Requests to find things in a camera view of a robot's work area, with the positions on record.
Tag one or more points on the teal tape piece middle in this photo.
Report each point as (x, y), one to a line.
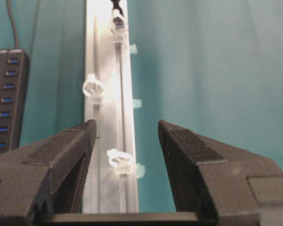
(137, 103)

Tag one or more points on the aluminium extrusion rail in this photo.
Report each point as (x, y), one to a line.
(106, 192)

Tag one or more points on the white ring clip left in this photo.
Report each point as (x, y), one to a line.
(121, 162)

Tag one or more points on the white ring clip right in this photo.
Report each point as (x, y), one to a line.
(118, 27)

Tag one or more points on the teal tape piece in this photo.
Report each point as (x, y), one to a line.
(137, 103)
(133, 49)
(140, 170)

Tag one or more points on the teal tape piece right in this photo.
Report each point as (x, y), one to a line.
(133, 49)

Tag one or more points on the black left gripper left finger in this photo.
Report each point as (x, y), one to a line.
(47, 176)

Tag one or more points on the white ring clip middle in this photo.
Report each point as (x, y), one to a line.
(94, 90)

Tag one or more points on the black multi-port USB hub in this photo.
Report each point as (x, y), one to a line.
(14, 73)

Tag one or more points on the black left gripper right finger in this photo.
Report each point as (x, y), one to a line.
(230, 185)

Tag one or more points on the teal tape piece left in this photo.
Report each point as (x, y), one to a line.
(140, 170)

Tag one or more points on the white ring clip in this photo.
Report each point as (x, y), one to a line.
(118, 27)
(94, 90)
(121, 162)

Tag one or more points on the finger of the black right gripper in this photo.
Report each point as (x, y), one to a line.
(116, 6)

